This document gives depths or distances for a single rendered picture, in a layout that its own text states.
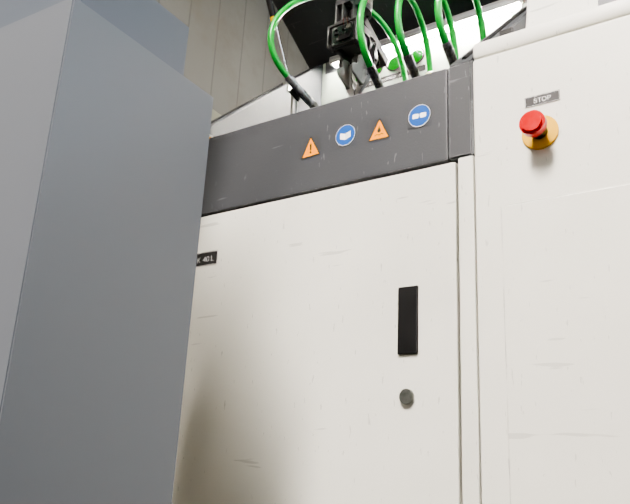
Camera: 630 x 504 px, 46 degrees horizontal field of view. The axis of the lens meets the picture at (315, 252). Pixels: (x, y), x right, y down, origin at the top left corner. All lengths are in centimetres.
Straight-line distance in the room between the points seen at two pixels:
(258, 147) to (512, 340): 61
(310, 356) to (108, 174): 48
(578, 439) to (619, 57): 51
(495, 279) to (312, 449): 37
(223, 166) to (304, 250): 28
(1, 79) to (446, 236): 62
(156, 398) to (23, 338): 19
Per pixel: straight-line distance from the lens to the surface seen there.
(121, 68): 89
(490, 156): 111
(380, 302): 111
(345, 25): 161
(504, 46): 119
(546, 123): 107
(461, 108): 117
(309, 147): 129
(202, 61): 402
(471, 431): 102
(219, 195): 139
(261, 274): 126
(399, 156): 118
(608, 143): 106
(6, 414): 73
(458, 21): 193
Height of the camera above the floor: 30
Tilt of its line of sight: 18 degrees up
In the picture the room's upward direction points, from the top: 3 degrees clockwise
